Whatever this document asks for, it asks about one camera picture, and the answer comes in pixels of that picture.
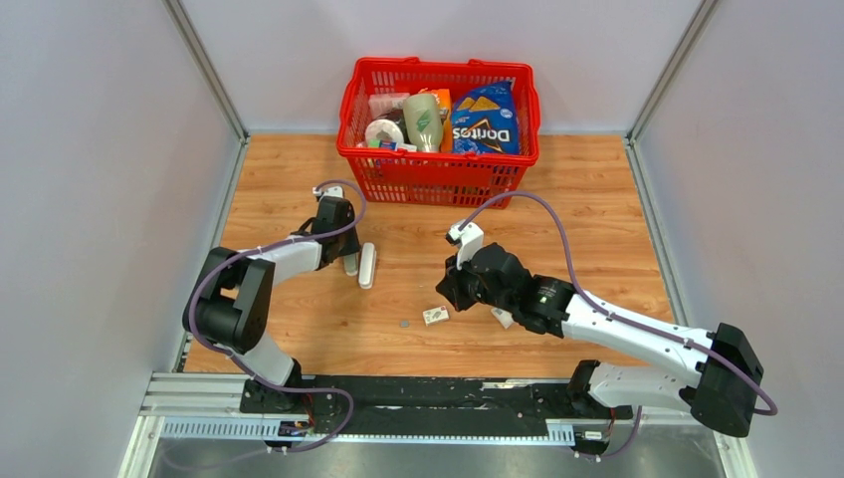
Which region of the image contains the white paper tag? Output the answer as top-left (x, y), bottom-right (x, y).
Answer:
top-left (491, 308), bottom-right (515, 330)

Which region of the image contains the red plastic shopping basket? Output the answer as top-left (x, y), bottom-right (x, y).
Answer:
top-left (336, 57), bottom-right (541, 207)

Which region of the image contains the beige squeeze bottle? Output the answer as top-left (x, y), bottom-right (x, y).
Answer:
top-left (403, 93), bottom-right (443, 152)

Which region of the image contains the white tape roll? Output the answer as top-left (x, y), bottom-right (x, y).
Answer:
top-left (364, 118), bottom-right (405, 143)

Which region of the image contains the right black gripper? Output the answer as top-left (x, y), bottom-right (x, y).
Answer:
top-left (436, 249), bottom-right (515, 315)

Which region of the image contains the greenish white stapler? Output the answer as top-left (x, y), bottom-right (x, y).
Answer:
top-left (342, 253), bottom-right (359, 277)

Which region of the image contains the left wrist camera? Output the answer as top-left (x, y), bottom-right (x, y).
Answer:
top-left (313, 185), bottom-right (345, 201)

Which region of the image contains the blue Doritos chip bag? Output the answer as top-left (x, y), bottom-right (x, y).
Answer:
top-left (451, 81), bottom-right (520, 155)

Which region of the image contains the clear plastic wrapped packet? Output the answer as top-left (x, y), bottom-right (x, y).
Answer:
top-left (367, 93), bottom-right (410, 120)

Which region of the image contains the small staple box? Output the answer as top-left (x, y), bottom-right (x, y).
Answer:
top-left (423, 306), bottom-right (450, 327)

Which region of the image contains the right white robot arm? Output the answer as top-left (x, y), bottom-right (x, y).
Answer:
top-left (436, 243), bottom-right (764, 438)

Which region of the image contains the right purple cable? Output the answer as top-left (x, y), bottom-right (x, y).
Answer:
top-left (458, 191), bottom-right (779, 418)

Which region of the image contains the small white blue box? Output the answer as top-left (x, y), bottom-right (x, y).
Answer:
top-left (364, 139), bottom-right (417, 152)

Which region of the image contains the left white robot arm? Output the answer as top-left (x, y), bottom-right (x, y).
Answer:
top-left (182, 186), bottom-right (361, 413)

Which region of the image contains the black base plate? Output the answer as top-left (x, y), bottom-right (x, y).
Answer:
top-left (238, 374), bottom-right (636, 438)

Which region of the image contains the orange snack packet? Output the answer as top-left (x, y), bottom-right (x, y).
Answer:
top-left (419, 89), bottom-right (453, 153)

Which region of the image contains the white perforated cable tray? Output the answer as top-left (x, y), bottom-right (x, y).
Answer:
top-left (160, 416), bottom-right (576, 446)

